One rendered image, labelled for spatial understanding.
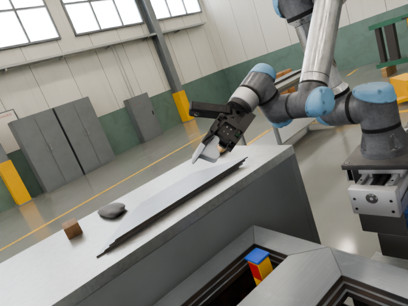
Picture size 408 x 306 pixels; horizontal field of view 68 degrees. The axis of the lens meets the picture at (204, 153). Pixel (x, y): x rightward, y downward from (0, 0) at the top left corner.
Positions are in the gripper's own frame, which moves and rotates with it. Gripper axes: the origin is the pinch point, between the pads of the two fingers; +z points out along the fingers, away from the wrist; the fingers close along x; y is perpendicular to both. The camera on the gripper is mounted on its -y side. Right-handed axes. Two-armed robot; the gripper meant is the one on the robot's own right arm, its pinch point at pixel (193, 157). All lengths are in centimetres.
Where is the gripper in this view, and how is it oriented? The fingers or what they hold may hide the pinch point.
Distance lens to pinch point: 78.7
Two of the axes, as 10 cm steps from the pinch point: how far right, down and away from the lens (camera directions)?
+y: 8.2, 5.7, -0.6
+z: -5.5, 7.6, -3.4
